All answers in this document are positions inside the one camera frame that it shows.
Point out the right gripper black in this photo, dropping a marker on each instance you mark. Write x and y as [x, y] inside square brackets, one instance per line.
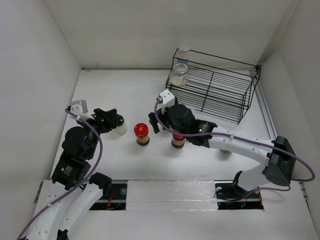
[162, 117]

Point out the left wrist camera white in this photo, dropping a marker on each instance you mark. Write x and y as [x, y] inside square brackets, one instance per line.
[79, 109]

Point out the red lid sauce jar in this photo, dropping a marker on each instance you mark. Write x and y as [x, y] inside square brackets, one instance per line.
[141, 132]
[177, 141]

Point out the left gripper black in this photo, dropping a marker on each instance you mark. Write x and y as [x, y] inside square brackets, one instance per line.
[107, 119]

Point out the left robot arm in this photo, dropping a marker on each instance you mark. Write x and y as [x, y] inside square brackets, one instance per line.
[75, 185]

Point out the black cap white grinder left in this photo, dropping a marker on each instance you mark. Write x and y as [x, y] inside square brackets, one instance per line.
[121, 128]

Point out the left red lid sauce jar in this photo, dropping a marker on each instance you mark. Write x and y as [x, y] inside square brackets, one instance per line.
[141, 132]

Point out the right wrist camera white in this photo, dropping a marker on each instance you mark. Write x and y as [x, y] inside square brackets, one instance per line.
[166, 100]

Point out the black cap brown grinder right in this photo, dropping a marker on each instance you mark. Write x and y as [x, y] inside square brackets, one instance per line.
[226, 152]

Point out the clear glass jar white powder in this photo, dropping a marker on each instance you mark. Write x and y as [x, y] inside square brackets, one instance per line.
[179, 75]

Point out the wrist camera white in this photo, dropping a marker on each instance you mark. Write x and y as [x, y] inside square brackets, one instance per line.
[79, 109]
[166, 100]

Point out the black wire rack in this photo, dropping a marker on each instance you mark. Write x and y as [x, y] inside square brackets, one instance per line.
[217, 86]

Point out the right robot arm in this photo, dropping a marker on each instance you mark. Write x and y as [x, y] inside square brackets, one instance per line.
[275, 158]

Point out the right red lid sauce jar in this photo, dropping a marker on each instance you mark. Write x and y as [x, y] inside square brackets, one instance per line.
[177, 141]

